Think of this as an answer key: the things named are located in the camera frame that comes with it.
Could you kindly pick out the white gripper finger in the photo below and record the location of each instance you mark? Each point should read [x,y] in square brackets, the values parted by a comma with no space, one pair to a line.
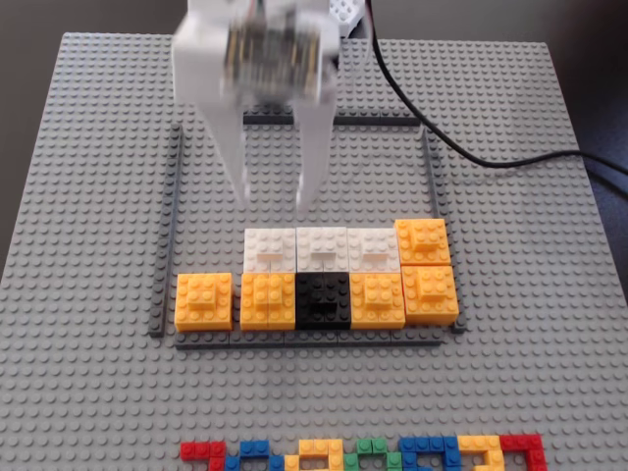
[230,147]
[316,147]

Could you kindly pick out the white lego cube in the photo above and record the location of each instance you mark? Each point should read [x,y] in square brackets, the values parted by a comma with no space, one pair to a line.
[321,247]
[270,247]
[373,247]

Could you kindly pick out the yellow lego cube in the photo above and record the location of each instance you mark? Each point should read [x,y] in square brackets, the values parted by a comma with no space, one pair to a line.
[422,243]
[431,294]
[203,301]
[377,301]
[267,301]

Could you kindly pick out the black lego cube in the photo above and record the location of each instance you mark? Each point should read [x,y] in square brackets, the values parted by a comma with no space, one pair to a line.
[324,299]

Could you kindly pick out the dark grey lego strip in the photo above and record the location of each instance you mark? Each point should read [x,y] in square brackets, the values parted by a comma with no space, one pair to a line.
[169,221]
[432,172]
[382,119]
[309,339]

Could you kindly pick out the grey lego baseplate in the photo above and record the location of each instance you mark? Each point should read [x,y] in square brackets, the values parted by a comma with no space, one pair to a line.
[98,196]

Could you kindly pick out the yellow lego brick letter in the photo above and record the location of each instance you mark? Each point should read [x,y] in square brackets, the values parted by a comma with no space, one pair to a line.
[319,447]
[478,444]

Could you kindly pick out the blue lego brick letter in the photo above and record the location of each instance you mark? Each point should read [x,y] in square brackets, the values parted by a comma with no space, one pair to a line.
[252,449]
[427,445]

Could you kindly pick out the green lego brick letter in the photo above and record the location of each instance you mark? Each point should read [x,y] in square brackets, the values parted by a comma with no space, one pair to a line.
[370,446]

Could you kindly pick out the red lego brick letter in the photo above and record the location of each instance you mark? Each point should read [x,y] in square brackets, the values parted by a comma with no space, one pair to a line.
[525,443]
[196,450]

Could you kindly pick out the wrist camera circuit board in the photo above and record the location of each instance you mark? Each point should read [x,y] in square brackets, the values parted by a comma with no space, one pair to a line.
[275,59]

